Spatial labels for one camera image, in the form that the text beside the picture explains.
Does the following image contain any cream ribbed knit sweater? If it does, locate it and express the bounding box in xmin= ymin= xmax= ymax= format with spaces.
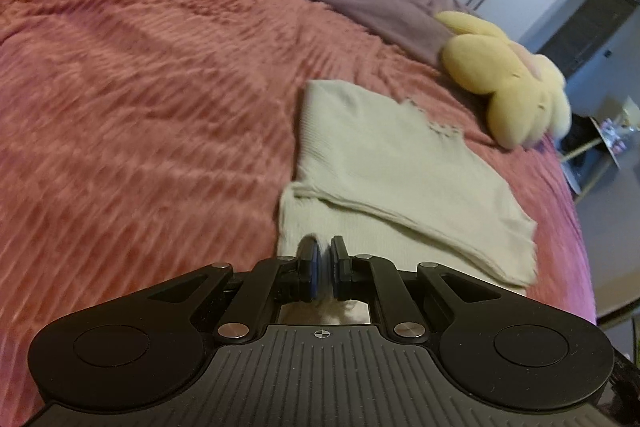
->
xmin=278 ymin=80 xmax=537 ymax=325

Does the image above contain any pink ribbed bedspread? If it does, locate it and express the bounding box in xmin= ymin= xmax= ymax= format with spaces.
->
xmin=1 ymin=0 xmax=596 ymax=426

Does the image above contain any yellow flower plush pillow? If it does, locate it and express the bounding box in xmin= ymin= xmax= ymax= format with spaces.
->
xmin=436 ymin=11 xmax=572 ymax=150

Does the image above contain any small side table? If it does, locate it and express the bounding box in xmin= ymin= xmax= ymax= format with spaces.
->
xmin=556 ymin=114 xmax=620 ymax=204

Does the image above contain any wrapped flower bouquet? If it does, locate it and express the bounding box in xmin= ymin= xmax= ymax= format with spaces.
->
xmin=598 ymin=96 xmax=639 ymax=155

